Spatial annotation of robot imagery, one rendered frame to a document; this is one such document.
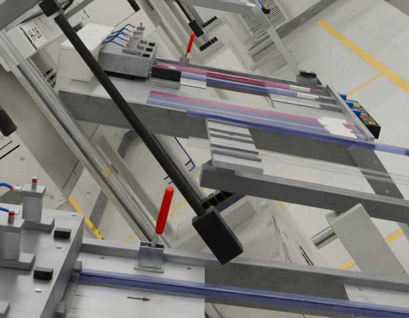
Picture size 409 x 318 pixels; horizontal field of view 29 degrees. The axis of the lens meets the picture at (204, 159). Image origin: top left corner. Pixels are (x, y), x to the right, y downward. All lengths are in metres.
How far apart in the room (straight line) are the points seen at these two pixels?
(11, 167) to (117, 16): 3.55
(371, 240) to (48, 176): 0.82
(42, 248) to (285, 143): 0.99
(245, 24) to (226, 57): 3.09
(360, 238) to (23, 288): 0.66
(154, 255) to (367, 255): 0.44
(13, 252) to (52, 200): 1.02
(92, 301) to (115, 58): 1.23
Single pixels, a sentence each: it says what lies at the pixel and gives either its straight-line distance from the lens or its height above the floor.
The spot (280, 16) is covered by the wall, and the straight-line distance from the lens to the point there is 8.42.
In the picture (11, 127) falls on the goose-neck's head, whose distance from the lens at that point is 0.88.
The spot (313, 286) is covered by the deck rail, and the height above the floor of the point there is 0.87.
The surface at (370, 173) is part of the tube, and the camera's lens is 1.17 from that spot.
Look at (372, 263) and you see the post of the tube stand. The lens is 1.31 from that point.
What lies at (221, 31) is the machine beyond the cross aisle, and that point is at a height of 0.59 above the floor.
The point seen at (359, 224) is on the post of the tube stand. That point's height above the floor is 0.80.
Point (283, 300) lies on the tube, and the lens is 0.95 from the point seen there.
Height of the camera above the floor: 1.30
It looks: 13 degrees down
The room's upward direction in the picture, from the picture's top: 36 degrees counter-clockwise
